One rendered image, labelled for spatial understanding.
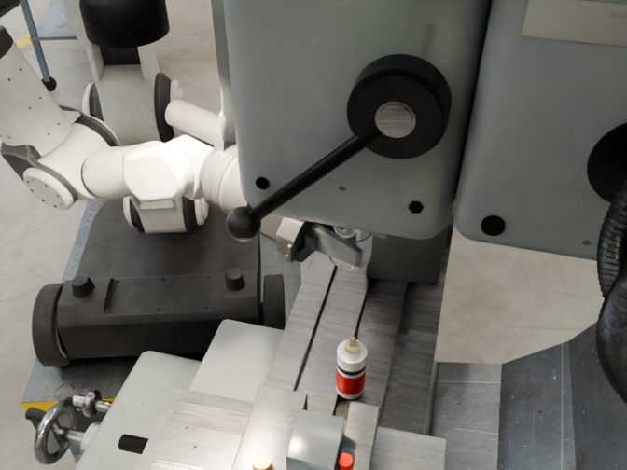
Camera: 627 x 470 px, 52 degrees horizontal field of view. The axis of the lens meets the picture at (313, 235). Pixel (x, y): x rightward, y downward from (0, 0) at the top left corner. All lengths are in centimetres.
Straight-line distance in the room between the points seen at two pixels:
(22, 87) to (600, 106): 72
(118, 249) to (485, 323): 126
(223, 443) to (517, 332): 164
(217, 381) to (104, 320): 55
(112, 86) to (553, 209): 97
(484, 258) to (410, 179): 205
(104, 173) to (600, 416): 71
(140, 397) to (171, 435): 39
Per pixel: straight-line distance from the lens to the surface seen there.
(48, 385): 170
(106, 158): 91
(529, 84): 44
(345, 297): 104
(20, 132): 95
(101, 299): 155
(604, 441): 86
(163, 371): 122
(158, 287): 157
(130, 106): 131
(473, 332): 227
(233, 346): 108
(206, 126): 75
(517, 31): 42
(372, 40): 46
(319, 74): 48
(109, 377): 167
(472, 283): 243
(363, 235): 66
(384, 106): 44
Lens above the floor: 168
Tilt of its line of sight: 41 degrees down
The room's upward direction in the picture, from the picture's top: straight up
